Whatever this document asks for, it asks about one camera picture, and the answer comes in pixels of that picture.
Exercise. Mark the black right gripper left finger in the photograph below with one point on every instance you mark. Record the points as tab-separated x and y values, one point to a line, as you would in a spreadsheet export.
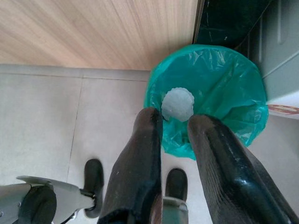
137	168

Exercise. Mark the black robot left foot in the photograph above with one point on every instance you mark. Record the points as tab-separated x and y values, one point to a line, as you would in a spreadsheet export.
93	175

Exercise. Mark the wooden cabinet door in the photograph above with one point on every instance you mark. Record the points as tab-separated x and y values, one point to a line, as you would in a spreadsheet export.
93	30

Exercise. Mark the green lined trash bin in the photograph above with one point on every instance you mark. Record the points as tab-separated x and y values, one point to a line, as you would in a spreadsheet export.
210	77

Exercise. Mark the white floor appliance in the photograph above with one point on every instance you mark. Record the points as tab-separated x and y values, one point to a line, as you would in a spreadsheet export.
280	58

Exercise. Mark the black robot right foot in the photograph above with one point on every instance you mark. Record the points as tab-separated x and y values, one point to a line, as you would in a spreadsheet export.
176	184

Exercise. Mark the silver robot right leg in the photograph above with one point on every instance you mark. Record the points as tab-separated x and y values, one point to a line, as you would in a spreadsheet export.
172	212

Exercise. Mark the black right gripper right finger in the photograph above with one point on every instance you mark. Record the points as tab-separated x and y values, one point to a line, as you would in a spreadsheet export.
229	177

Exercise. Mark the white box with red print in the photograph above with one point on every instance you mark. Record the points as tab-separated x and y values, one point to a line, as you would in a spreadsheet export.
283	109

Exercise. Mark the black robot foot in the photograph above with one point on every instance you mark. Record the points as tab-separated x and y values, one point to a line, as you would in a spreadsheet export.
93	175
176	184

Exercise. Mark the white crumpled plastic cup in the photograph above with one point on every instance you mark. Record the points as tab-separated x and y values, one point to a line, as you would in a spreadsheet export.
177	105

